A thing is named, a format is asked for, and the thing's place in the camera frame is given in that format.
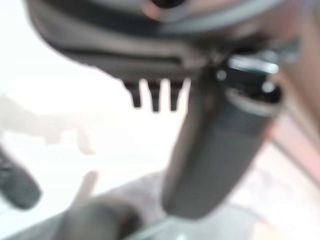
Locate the dark robot foot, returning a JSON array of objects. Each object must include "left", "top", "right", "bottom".
[{"left": 0, "top": 144, "right": 43, "bottom": 210}]

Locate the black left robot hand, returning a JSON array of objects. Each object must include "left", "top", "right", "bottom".
[{"left": 26, "top": 0, "right": 300, "bottom": 220}]

